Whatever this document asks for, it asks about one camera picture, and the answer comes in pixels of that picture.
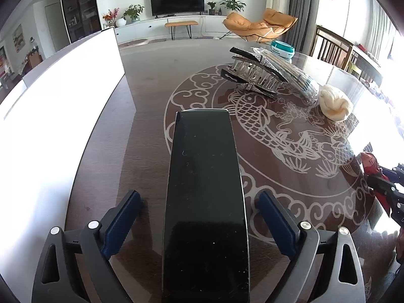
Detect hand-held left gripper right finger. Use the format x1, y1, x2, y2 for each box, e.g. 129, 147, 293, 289
256, 190, 367, 303

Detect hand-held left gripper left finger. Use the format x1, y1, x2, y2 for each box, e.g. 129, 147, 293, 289
31, 190, 143, 303

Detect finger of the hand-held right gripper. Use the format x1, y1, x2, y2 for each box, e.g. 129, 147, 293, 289
380, 162, 404, 181
366, 174, 404, 218

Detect red packet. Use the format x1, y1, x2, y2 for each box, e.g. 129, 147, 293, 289
360, 151, 393, 218

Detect black glossy box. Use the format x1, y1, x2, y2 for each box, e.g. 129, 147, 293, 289
162, 108, 250, 303

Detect cream knitted gloves bundle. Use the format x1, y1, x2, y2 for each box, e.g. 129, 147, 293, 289
317, 85, 354, 122

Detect white board panel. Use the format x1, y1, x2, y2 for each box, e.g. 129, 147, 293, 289
0, 26, 138, 297

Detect bag of cotton swabs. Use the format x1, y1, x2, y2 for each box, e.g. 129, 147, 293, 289
251, 47, 320, 106

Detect teal and white round container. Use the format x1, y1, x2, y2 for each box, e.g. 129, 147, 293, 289
271, 40, 296, 62

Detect wooden dining chair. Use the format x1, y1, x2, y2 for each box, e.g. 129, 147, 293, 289
311, 24, 353, 70
347, 46, 384, 83

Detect round beige floor mat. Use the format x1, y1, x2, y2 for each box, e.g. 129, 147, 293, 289
118, 38, 149, 46

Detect brown wooden cabinet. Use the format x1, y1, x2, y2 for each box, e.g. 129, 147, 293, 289
27, 50, 43, 69

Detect grey curtain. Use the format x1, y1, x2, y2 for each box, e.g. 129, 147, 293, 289
289, 0, 319, 53

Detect white television cabinet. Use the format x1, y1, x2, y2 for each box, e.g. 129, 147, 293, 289
114, 14, 231, 40

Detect orange lounge chair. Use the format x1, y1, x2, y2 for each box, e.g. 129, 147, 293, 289
222, 8, 298, 43

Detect red flowers in vase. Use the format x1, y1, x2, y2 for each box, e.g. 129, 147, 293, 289
102, 8, 120, 27

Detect wooden bench with metal legs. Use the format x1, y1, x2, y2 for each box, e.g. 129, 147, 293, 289
165, 21, 199, 40

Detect bushy green potted plant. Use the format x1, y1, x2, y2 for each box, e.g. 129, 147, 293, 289
122, 4, 145, 22

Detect dark glass display cabinet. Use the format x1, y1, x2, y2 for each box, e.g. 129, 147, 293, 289
60, 0, 102, 43

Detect large leafy potted plant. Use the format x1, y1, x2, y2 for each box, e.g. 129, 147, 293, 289
220, 0, 247, 15

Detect black television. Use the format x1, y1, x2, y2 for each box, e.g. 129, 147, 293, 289
150, 0, 205, 18

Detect framed wall painting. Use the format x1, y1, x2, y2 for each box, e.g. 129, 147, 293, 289
13, 25, 24, 51

